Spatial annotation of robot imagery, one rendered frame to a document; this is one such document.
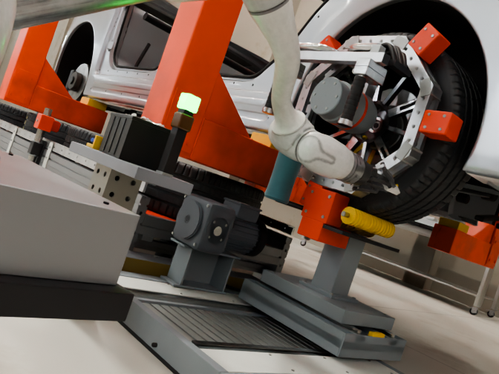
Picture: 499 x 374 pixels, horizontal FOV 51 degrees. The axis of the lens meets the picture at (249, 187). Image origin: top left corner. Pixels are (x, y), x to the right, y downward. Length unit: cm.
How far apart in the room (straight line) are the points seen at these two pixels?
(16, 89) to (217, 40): 196
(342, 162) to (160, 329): 65
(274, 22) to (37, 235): 72
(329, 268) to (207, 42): 91
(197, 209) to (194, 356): 64
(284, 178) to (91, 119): 229
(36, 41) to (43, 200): 308
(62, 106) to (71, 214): 310
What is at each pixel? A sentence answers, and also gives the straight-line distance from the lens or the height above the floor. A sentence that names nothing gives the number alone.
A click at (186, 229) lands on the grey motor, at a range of 183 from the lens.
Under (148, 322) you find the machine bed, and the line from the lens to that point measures 147.
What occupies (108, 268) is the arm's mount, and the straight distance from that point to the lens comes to 73.
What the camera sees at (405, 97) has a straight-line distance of 198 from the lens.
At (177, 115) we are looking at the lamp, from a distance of 132.
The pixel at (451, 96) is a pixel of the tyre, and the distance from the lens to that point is 175.
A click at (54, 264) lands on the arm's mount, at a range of 69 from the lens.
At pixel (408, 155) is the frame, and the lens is 164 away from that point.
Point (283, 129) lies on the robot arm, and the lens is 148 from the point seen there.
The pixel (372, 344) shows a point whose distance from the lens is 182.
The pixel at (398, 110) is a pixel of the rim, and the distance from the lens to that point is 185.
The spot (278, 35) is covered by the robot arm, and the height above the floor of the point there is 82.
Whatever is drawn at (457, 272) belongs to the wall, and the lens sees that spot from 762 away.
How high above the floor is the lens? 48
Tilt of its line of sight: level
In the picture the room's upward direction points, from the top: 19 degrees clockwise
